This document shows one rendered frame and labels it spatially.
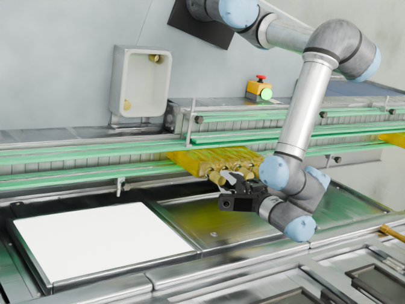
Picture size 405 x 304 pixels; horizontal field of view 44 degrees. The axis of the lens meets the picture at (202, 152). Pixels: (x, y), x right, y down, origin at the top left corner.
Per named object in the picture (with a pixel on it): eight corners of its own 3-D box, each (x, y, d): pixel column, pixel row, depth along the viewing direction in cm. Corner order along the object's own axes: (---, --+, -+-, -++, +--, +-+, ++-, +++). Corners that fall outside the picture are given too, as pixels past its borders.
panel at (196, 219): (5, 228, 138) (46, 297, 112) (5, 218, 137) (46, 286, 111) (251, 190, 190) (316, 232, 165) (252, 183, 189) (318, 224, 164)
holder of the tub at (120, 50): (106, 124, 171) (117, 131, 165) (114, 44, 162) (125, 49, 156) (150, 122, 181) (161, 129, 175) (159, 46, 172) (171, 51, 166)
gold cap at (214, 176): (208, 181, 156) (216, 187, 153) (210, 171, 155) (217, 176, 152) (217, 180, 158) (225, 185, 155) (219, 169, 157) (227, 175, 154)
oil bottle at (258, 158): (218, 154, 187) (255, 175, 171) (220, 139, 186) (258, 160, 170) (229, 152, 191) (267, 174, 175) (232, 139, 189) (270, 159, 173)
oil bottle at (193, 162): (166, 157, 174) (200, 181, 158) (168, 142, 172) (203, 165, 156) (179, 156, 177) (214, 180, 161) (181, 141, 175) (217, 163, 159)
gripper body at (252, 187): (251, 198, 154) (278, 215, 145) (229, 202, 149) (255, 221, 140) (255, 175, 151) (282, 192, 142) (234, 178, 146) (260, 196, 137)
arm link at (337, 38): (343, -1, 122) (281, 189, 116) (365, 21, 129) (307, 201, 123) (305, 3, 130) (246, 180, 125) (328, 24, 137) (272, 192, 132)
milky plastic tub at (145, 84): (108, 110, 169) (119, 117, 162) (114, 43, 162) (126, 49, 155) (152, 109, 179) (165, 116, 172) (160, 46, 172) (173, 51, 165)
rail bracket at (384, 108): (366, 107, 231) (391, 115, 221) (370, 91, 228) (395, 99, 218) (372, 107, 233) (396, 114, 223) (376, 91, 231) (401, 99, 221)
